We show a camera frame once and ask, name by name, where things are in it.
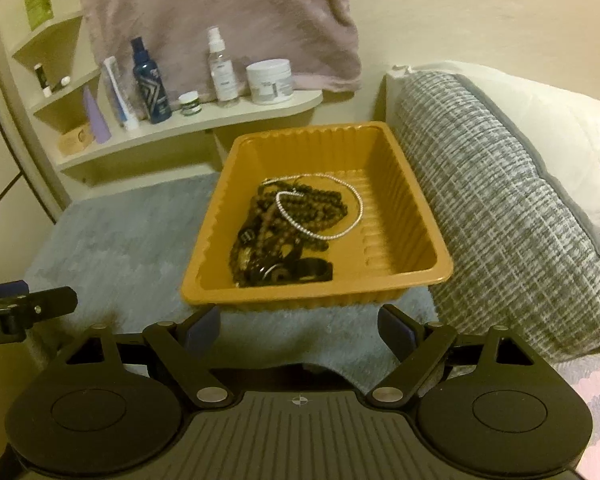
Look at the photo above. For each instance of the small green-label jar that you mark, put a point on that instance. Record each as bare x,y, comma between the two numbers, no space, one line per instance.
189,103

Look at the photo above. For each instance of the grey woven pillow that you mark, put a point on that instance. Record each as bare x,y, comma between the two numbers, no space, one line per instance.
525,254

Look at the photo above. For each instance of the white blue tube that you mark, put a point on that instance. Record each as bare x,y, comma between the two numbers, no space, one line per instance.
122,105

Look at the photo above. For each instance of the small cardboard box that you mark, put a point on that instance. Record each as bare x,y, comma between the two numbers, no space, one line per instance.
75,141

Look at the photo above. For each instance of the yellow plastic tray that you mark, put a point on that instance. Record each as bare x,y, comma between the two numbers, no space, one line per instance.
343,193

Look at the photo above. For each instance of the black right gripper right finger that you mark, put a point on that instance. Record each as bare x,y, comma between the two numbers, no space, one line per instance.
399,330

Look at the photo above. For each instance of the white quilted pillow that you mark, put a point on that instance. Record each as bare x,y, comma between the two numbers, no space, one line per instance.
562,126

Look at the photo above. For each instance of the grey fluffy mat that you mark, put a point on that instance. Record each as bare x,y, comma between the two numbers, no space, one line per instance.
125,256

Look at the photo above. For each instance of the cream wooden shelf unit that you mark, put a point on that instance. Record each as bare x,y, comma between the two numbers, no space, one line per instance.
181,146

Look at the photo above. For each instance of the dark blue spray bottle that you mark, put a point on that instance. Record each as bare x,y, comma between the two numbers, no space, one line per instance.
149,81

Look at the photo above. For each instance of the clear spray bottle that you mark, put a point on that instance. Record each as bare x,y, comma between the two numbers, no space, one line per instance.
221,69

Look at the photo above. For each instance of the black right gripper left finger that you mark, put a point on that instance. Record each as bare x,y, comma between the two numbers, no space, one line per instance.
202,327

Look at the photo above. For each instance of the pink fluffy towel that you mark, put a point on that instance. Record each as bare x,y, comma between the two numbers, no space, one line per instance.
318,37

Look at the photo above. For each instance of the white cream jar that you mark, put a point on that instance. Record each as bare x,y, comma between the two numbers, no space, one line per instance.
270,81

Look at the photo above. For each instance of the lavender tube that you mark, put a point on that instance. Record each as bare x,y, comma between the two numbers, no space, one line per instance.
99,127

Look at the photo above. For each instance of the small white black tube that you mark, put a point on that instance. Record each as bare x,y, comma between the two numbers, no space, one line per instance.
42,80

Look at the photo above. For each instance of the dark band wristwatch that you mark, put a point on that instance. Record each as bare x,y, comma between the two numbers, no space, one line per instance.
275,271

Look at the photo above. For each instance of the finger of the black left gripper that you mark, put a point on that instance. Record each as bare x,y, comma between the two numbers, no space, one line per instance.
41,306

